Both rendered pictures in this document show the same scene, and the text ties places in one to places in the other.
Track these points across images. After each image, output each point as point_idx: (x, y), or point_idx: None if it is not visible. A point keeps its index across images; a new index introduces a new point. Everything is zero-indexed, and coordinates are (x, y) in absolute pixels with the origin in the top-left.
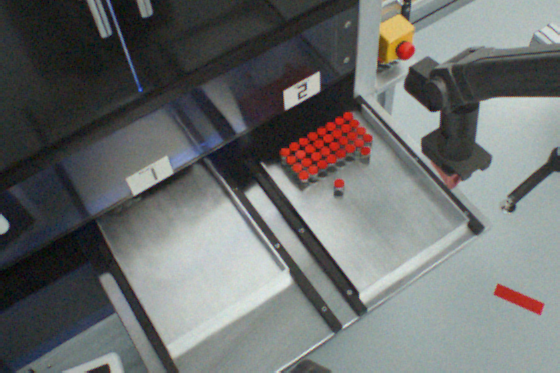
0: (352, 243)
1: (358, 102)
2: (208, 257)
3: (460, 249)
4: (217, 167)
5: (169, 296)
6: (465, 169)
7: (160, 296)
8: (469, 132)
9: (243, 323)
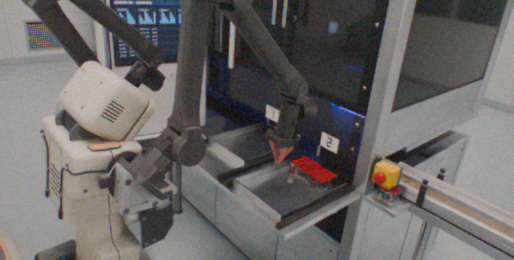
0: (262, 185)
1: (349, 185)
2: (250, 150)
3: (266, 223)
4: (296, 151)
5: (231, 142)
6: (270, 134)
7: (231, 141)
8: (280, 117)
9: (220, 158)
